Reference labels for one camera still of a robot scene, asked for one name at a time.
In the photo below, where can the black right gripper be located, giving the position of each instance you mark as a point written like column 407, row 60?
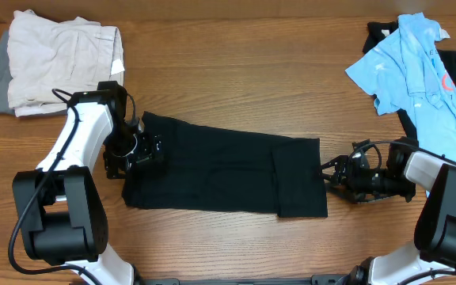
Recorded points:
column 351, row 166

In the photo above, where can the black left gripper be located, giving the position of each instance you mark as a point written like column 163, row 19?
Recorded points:
column 147, row 153

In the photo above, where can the plain black t-shirt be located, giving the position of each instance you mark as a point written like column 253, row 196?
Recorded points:
column 212, row 169

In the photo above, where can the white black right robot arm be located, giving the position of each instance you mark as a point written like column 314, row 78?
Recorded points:
column 432, row 252

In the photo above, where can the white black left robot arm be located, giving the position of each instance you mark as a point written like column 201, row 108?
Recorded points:
column 62, row 224

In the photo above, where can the folded beige shorts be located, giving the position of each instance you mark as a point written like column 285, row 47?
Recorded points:
column 72, row 56

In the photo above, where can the light blue t-shirt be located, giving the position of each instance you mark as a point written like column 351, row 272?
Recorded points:
column 404, row 71

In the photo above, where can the folded grey garment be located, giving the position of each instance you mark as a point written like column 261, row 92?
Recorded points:
column 5, row 78

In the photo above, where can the black logo t-shirt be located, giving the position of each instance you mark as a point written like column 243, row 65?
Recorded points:
column 377, row 32

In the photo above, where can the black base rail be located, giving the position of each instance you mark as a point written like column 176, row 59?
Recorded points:
column 322, row 279

